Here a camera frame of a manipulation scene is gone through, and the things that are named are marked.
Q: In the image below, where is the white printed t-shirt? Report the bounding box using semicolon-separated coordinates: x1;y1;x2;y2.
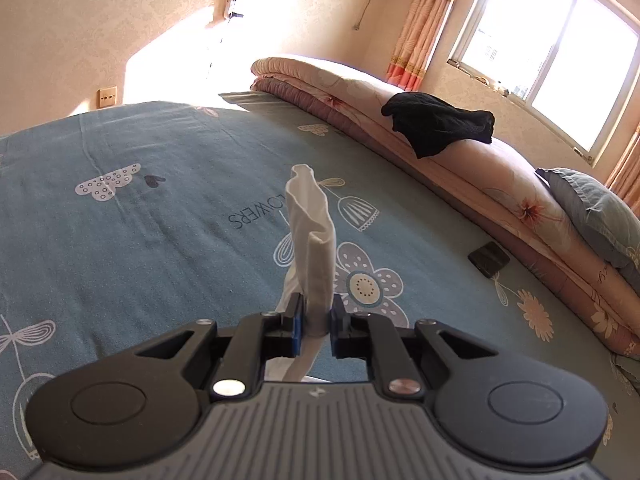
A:
265;162;337;385

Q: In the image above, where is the pink striped curtain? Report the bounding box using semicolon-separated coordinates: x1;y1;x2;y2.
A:
385;0;471;92
602;130;640;201

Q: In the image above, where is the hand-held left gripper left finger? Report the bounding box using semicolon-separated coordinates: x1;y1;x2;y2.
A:
135;292;306;402

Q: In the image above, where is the plump blue-grey pillow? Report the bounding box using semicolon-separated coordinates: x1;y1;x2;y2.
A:
535;167;640;281

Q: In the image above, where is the black garment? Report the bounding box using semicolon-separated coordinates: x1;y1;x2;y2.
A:
381;91;496;160

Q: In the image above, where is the blue floral bed sheet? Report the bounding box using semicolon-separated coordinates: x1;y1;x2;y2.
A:
0;91;640;466

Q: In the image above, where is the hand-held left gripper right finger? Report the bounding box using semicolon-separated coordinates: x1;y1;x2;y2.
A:
330;294;501;401

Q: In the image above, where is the black phone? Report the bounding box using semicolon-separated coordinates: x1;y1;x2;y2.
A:
468;241;511;277

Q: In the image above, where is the window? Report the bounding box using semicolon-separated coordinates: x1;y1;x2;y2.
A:
447;0;640;166

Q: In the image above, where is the folded pink floral quilt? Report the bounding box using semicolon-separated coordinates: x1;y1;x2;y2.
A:
250;56;640;356

